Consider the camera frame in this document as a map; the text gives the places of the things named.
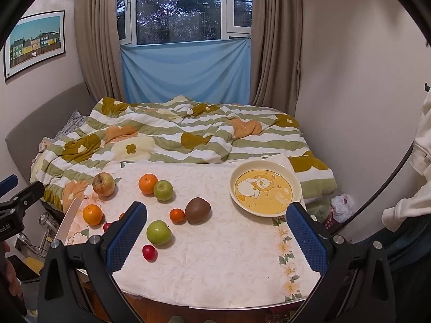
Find red cherry tomato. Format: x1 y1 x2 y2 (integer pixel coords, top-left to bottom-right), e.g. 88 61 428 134
142 245 158 262
103 222 111 232

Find large orange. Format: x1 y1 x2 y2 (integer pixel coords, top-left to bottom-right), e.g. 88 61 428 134
138 174 158 195
82 204 104 226

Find red cherry tomato front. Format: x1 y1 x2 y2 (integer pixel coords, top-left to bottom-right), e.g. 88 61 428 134
142 245 158 262

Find red yellow apple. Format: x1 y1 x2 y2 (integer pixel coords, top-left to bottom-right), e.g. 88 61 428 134
92 172 115 197

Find large green apple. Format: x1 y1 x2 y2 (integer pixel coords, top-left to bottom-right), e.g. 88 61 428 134
146 220 172 245

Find small green apple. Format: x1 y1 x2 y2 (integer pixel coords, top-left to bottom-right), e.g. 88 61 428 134
154 180 174 202

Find brown kiwi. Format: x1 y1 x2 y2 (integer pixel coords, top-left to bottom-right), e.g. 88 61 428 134
185 197 211 223

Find left hand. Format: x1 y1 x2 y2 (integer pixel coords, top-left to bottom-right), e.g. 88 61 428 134
5 259 23 299

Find grey bed headboard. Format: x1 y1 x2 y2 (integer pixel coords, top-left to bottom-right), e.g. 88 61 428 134
5 82 96 182

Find white plastic bag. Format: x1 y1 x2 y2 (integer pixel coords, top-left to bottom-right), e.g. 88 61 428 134
330 194 354 223

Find white sleeve of person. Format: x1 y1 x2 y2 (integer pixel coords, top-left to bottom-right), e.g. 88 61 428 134
381 88 431 233

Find small tangerine near kiwi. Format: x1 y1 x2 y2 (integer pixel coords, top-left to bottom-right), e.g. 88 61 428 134
169 208 186 224

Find floral white tablecloth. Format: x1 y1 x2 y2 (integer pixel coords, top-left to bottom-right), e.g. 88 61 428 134
59 160 320 309

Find cream cartoon plate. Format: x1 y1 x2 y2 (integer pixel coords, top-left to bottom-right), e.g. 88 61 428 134
230 160 303 218

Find framed houses picture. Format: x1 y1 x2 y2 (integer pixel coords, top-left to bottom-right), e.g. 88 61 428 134
2 10 66 81

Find green striped floral blanket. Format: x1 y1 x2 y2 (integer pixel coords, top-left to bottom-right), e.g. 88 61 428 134
30 96 338 212

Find left beige curtain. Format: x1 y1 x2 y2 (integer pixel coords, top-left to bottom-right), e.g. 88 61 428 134
75 0 126 101

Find beige curtain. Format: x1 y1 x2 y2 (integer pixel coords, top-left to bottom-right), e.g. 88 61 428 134
75 0 126 101
250 0 303 116

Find blue cloth under window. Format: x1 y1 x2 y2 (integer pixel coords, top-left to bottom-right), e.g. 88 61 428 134
120 38 251 104

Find right beige curtain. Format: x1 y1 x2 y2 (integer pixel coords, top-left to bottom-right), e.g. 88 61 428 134
250 0 303 116

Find black cable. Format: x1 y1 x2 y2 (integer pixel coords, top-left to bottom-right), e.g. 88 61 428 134
328 142 415 236

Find window with white frame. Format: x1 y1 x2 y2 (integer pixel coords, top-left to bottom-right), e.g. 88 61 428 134
117 0 253 44

